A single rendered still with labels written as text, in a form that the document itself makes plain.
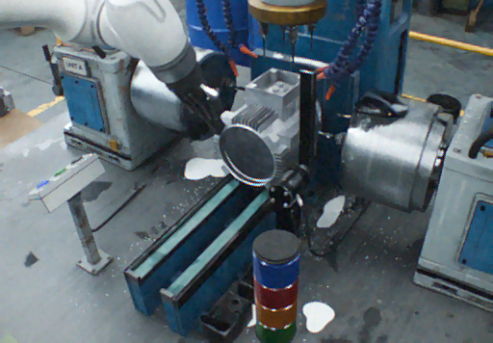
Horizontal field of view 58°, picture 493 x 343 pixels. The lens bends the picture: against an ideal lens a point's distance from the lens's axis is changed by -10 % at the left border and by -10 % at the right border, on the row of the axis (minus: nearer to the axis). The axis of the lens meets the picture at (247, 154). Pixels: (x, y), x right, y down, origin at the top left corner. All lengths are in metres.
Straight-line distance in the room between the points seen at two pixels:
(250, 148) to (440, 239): 0.52
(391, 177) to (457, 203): 0.15
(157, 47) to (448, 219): 0.65
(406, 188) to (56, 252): 0.86
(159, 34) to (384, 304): 0.73
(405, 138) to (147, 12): 0.55
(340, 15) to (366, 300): 0.71
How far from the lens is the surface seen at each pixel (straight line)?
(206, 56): 1.26
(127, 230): 1.28
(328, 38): 1.33
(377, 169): 1.00
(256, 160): 1.22
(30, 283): 1.24
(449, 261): 1.08
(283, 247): 0.60
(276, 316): 0.67
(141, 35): 0.79
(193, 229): 1.08
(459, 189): 0.96
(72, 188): 1.05
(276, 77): 1.21
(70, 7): 0.87
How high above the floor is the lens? 1.65
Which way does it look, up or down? 35 degrees down
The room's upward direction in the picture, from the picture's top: 3 degrees counter-clockwise
